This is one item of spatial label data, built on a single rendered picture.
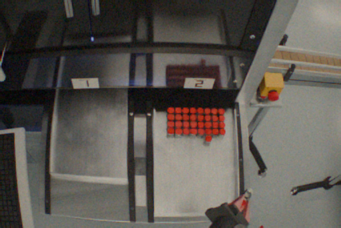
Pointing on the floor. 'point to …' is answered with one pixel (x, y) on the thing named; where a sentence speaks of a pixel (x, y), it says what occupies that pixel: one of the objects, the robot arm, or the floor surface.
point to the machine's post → (265, 49)
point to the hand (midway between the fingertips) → (243, 200)
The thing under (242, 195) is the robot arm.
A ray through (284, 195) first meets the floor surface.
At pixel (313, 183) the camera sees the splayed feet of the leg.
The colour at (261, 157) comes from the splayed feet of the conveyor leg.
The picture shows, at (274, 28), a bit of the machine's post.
